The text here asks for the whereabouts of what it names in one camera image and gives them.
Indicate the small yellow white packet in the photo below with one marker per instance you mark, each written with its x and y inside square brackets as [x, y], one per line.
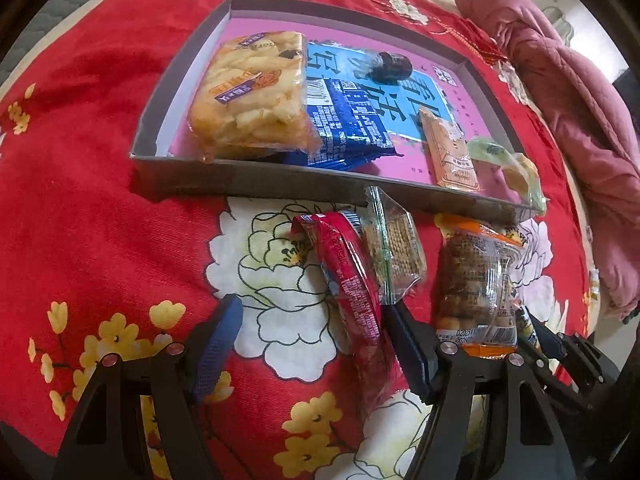
[593, 285]

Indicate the red snack packet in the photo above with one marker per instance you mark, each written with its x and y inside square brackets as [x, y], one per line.
[350, 280]

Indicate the blue snack packet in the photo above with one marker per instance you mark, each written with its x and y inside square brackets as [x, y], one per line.
[345, 130]

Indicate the clear peanut packet orange edge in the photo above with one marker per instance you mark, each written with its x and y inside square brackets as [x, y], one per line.
[475, 280]

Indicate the pink quilt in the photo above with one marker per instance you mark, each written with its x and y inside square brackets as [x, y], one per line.
[575, 110]

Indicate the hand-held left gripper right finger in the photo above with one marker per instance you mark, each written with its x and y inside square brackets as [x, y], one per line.
[407, 345]

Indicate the shallow cardboard box pink bottom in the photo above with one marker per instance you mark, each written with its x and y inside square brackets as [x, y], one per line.
[280, 25]

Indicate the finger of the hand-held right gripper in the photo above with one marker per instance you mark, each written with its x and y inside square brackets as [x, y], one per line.
[547, 346]

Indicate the slim beige orange snack packet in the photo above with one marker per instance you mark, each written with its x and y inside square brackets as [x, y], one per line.
[450, 155]

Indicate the clear fried pastry packet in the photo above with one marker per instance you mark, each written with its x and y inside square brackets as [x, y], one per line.
[250, 95]

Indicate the red floral blanket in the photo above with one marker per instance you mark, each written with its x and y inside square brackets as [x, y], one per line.
[100, 210]

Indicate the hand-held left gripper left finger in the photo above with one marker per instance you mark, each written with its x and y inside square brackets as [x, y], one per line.
[215, 345]

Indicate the green yellow snack packet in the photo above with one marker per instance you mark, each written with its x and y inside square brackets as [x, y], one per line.
[520, 175]

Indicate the cracker packet green label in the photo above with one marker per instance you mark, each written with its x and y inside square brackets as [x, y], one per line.
[395, 245]

